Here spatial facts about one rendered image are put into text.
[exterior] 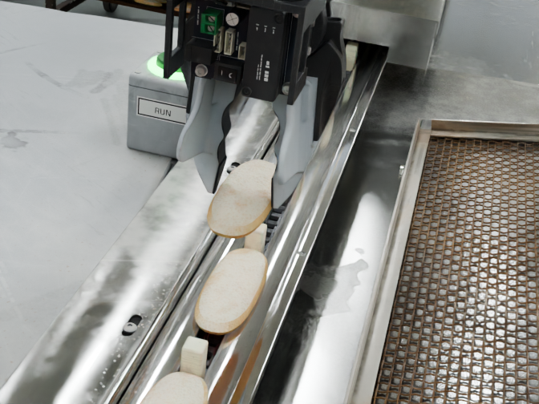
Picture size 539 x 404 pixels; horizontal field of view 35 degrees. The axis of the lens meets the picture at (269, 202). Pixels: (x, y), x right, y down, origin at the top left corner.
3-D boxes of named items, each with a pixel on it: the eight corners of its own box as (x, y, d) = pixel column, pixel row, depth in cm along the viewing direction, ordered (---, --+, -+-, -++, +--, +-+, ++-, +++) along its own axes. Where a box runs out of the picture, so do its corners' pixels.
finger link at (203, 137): (143, 210, 52) (173, 73, 47) (177, 167, 57) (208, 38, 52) (191, 228, 51) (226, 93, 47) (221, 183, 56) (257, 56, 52)
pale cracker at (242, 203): (239, 159, 61) (241, 145, 60) (292, 171, 60) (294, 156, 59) (193, 231, 52) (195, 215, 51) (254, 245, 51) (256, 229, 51)
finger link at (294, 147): (251, 244, 51) (243, 96, 46) (277, 196, 56) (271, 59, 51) (303, 248, 50) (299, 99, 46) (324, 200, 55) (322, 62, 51)
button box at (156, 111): (151, 147, 89) (156, 45, 84) (224, 163, 88) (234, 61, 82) (119, 183, 82) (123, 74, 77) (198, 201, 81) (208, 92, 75)
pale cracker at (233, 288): (227, 247, 64) (228, 235, 63) (277, 259, 63) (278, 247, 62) (181, 328, 55) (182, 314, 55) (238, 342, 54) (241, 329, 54)
